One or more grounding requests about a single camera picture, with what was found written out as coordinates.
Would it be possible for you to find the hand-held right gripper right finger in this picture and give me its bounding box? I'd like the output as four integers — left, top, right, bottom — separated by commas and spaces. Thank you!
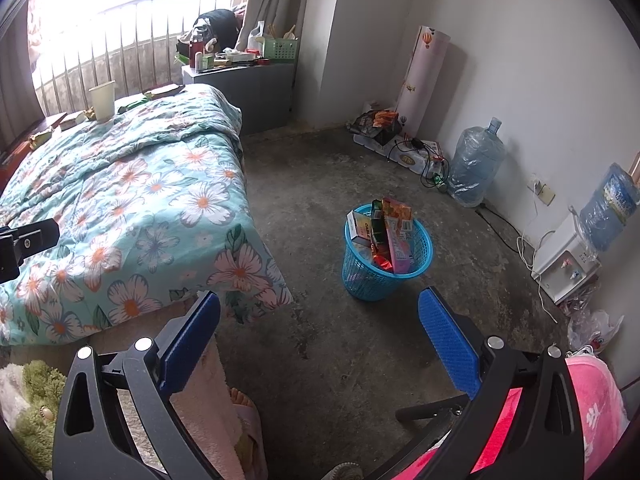
370, 286, 587, 480

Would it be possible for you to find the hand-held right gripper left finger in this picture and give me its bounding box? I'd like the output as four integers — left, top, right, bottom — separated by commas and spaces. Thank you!
51, 290, 222, 480

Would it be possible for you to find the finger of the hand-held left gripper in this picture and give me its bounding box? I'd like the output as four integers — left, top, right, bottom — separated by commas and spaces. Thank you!
12, 219, 60, 261

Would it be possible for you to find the blue plastic basket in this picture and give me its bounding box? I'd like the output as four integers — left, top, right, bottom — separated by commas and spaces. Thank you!
342, 203, 433, 302

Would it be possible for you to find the pink snack packet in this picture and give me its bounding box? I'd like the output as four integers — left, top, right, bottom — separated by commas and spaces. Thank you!
387, 230, 416, 274

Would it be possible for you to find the orange yellow snack packet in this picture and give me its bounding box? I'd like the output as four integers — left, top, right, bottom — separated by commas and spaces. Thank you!
382, 197, 415, 233

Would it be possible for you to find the person's beige fleece leg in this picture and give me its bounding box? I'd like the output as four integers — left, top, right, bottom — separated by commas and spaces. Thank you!
117, 317, 241, 480

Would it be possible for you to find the red-brown wooden nightstand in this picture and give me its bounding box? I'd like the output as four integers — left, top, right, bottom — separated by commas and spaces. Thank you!
0, 112, 68, 171

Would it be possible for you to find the beige slipper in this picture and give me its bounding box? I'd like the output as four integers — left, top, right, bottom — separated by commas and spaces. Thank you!
229, 387, 269, 480

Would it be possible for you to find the floral teal blanket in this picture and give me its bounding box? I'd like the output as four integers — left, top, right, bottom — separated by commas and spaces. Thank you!
0, 83, 295, 347

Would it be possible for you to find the white water dispenser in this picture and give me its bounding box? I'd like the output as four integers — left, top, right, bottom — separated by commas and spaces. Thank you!
531, 212, 601, 305

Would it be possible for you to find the white paper cup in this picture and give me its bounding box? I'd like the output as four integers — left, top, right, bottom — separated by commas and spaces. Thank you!
88, 81, 117, 122

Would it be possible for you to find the white plastic bag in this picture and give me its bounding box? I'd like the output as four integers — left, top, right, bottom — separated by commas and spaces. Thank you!
567, 307, 626, 356

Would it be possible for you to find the fluffy green white robe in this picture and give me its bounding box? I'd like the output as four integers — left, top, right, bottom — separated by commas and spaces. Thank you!
0, 359, 68, 471

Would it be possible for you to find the pink printed fleece cloth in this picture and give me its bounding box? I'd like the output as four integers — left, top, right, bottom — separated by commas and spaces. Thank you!
380, 352, 631, 480

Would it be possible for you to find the white shoe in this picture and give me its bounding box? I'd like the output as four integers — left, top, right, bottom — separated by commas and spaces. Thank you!
324, 462, 363, 480

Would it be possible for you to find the empty clear water jug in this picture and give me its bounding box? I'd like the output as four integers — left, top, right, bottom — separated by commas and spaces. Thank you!
446, 116, 507, 209

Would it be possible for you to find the white printed carton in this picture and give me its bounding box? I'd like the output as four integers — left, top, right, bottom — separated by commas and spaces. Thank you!
352, 130, 443, 173

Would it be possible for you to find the brown biscuit wrapper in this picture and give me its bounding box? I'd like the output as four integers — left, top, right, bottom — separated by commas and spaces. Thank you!
142, 85, 186, 101

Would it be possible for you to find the blue water dispenser bottle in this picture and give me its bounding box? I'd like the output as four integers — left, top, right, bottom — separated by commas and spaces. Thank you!
577, 162, 638, 253

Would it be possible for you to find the pile of snack bags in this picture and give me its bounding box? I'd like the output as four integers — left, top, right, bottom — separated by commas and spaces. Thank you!
352, 109, 401, 143

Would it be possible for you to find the grey cabinet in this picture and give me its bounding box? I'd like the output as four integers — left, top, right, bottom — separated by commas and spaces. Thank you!
181, 60, 296, 136

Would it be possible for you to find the printed wallpaper roll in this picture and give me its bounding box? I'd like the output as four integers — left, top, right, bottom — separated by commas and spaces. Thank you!
396, 25, 452, 139

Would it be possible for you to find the black bag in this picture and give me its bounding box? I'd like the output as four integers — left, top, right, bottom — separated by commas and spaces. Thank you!
192, 9, 241, 43

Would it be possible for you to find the green plastic storage basket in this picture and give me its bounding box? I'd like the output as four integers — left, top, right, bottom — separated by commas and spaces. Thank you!
262, 37, 301, 61

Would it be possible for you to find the white power cable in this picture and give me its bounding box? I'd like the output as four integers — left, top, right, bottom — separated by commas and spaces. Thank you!
515, 230, 558, 323

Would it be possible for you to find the wall socket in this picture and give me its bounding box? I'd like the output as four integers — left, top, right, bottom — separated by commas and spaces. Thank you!
527, 175, 557, 207

